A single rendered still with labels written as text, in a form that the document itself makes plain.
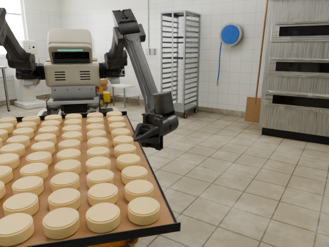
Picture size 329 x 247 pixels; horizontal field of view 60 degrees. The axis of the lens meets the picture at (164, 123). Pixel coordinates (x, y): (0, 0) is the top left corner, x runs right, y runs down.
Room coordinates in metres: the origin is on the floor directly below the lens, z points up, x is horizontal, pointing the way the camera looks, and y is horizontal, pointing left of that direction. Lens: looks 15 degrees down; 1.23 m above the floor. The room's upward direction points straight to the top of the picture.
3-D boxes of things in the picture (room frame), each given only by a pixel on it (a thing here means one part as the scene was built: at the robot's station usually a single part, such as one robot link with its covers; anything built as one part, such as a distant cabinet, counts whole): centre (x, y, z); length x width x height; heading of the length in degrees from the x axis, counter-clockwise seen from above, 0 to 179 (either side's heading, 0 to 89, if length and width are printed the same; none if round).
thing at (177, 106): (5.33, -0.29, 0.93); 0.64 x 0.51 x 1.78; 150
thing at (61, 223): (0.36, 0.15, 0.98); 0.05 x 0.05 x 0.02
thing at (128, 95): (6.16, 0.85, 0.23); 0.44 x 0.44 x 0.46; 49
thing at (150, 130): (0.75, 0.06, 0.98); 0.09 x 0.07 x 0.07; 150
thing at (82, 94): (1.47, 0.47, 0.93); 0.28 x 0.16 x 0.22; 104
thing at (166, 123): (0.81, 0.02, 1.00); 0.07 x 0.07 x 0.10; 60
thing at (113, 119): (0.84, 0.15, 1.01); 0.05 x 0.05 x 0.02
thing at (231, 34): (5.22, -1.16, 1.10); 0.41 x 0.15 x 1.10; 58
